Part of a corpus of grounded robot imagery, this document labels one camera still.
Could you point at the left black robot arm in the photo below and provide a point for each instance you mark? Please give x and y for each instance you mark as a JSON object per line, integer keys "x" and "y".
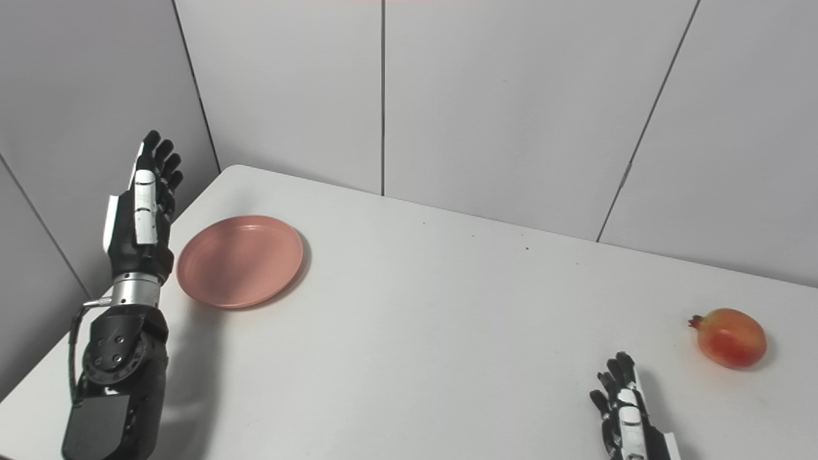
{"x": 121, "y": 383}

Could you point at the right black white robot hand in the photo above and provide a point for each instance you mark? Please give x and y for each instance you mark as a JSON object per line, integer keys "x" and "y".
{"x": 629, "y": 428}

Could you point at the red yellow pomegranate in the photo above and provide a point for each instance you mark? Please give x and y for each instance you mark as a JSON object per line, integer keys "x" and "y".
{"x": 732, "y": 337}

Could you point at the pink round plate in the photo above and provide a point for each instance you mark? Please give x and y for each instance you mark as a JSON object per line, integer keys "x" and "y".
{"x": 239, "y": 260}

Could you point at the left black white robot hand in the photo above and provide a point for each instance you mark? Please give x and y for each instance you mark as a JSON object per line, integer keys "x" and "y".
{"x": 137, "y": 243}

